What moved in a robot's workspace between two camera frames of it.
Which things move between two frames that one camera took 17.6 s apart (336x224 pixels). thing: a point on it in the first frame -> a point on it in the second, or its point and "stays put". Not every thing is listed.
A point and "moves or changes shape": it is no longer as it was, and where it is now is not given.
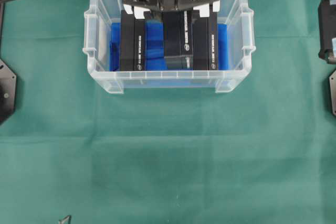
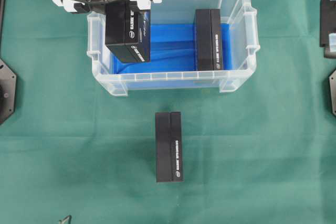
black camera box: x=133 y=42 moves or changes shape
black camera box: x=205 y=43 stays put
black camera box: x=178 y=40 -> x=168 y=147
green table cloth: x=263 y=153 stays put
